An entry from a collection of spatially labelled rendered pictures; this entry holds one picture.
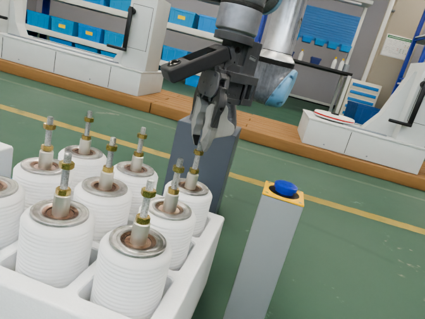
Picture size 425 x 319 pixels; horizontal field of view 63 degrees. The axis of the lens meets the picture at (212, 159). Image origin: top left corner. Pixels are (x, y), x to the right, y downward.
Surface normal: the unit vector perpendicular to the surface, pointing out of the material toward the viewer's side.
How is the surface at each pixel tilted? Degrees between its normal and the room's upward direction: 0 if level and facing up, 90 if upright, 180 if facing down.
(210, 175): 90
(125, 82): 90
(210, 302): 0
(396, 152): 90
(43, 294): 0
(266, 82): 92
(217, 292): 0
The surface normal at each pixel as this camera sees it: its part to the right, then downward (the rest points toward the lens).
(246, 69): 0.46, 0.36
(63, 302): 0.24, -0.93
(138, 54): -0.18, 0.24
